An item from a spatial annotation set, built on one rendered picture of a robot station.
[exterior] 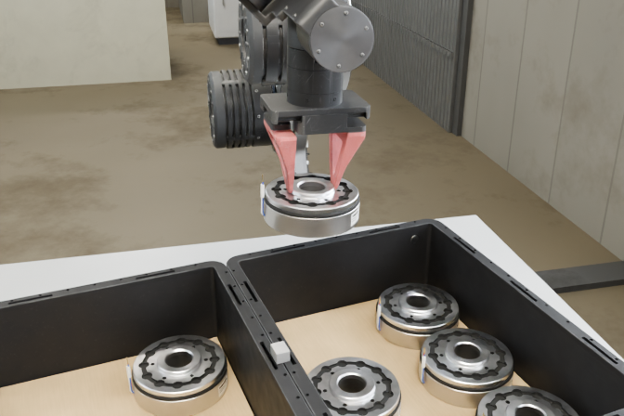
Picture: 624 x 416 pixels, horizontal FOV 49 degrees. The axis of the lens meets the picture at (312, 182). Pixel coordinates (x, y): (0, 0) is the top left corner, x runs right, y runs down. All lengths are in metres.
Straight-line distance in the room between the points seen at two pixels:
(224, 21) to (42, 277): 5.34
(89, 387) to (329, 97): 0.42
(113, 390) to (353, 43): 0.47
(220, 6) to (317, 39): 5.91
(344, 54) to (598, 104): 2.44
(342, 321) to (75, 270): 0.60
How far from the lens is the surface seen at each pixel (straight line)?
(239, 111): 1.49
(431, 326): 0.84
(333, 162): 0.74
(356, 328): 0.88
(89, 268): 1.33
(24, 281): 1.33
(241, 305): 0.75
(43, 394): 0.84
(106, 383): 0.83
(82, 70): 5.39
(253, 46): 1.00
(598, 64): 2.98
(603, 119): 2.96
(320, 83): 0.67
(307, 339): 0.86
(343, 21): 0.59
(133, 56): 5.35
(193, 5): 7.73
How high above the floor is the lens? 1.34
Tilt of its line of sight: 23 degrees down
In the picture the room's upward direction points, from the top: straight up
